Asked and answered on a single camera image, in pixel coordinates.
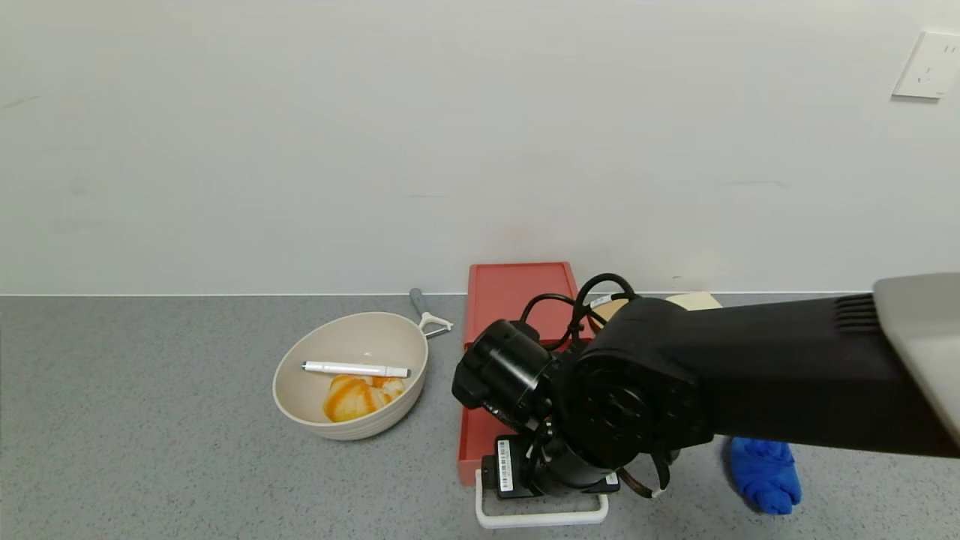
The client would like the red drawer with white handle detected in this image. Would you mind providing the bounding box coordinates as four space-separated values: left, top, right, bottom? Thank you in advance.
457 405 610 530

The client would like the red drawer cabinet housing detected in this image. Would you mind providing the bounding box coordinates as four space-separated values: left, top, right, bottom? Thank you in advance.
463 262 593 350

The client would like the tan round wooden object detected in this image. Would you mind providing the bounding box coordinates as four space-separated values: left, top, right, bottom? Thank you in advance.
588 297 631 332

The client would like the beige ribbed bowl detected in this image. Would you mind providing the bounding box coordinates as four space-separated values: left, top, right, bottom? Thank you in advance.
272 312 430 441

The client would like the white marker pen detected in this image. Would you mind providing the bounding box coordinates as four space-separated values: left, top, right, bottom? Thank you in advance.
301 361 411 379

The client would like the cream flat board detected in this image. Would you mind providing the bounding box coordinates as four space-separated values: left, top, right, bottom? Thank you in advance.
665 292 723 311

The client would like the blue cloth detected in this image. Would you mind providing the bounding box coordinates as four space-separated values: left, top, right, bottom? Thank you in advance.
724 437 803 515

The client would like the grey handled peeler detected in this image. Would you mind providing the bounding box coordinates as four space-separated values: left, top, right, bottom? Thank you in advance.
409 289 455 339

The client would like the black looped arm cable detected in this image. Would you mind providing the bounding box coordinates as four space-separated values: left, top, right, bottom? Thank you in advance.
519 272 638 350

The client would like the black cable with white band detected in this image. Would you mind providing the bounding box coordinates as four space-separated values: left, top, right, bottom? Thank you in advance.
616 448 673 501

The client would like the white wall socket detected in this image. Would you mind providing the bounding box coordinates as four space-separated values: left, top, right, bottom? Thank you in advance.
892 30 960 100

